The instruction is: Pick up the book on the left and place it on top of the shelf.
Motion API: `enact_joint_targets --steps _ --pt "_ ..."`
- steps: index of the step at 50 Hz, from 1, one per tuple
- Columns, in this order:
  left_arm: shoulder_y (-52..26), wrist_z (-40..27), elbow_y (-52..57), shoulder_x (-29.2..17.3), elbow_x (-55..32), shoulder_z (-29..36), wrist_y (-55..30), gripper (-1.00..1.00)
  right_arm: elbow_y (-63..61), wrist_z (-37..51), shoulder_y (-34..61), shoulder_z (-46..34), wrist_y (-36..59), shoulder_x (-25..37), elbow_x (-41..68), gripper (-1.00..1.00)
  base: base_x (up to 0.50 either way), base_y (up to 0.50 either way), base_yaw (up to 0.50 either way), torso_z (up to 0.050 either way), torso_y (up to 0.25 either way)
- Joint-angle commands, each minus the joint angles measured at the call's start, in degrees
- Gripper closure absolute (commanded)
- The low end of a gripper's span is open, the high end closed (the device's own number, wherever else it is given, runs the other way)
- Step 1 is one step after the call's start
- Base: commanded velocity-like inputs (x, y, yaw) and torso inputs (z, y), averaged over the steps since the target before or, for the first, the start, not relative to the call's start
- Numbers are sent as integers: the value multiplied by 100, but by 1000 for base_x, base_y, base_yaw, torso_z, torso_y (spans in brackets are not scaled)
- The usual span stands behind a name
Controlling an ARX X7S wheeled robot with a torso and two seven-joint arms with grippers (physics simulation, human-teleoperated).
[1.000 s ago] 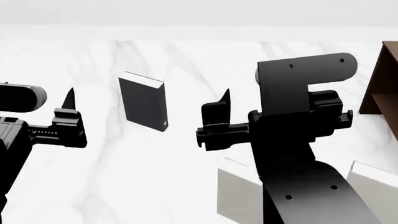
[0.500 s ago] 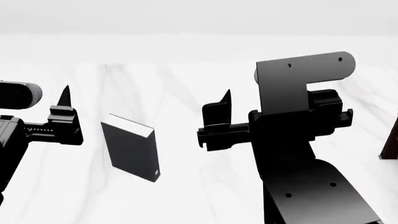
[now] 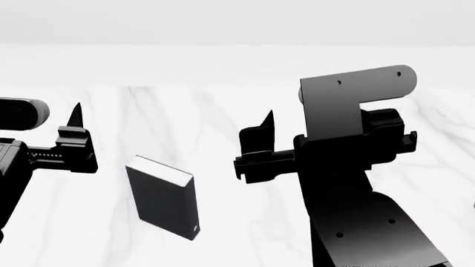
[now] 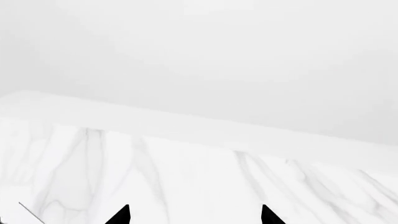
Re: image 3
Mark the grey right gripper camera plate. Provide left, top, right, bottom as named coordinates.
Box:
left=298, top=65, right=418, bottom=142

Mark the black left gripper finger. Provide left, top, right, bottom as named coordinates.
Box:
left=55, top=102, right=99, bottom=175

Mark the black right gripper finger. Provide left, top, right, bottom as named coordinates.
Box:
left=358, top=108, right=406, bottom=136
left=238, top=109, right=276, bottom=156

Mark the dark grey rectangular box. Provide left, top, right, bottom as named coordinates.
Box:
left=125, top=154, right=201, bottom=242

